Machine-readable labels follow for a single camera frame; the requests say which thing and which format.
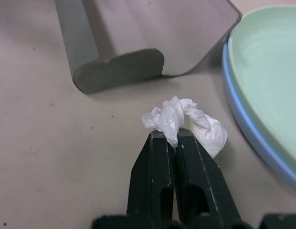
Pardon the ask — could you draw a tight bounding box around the grey plastic stand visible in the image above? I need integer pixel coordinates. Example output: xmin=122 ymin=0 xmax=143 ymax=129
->
xmin=53 ymin=0 xmax=243 ymax=95

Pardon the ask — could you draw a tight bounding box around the white tissue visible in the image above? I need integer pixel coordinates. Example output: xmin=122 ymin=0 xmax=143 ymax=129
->
xmin=141 ymin=96 xmax=228 ymax=158

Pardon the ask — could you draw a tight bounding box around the mint green plate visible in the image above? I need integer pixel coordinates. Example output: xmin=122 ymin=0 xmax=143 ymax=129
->
xmin=228 ymin=5 xmax=296 ymax=177

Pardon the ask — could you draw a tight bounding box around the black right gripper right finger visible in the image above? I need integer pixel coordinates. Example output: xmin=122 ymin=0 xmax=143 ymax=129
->
xmin=173 ymin=128 xmax=243 ymax=229

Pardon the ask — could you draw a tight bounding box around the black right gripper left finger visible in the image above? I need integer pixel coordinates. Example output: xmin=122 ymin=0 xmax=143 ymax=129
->
xmin=126 ymin=131 xmax=177 ymax=229

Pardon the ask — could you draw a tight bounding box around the light blue plate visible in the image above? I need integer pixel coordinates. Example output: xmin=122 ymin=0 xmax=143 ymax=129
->
xmin=222 ymin=35 xmax=296 ymax=191

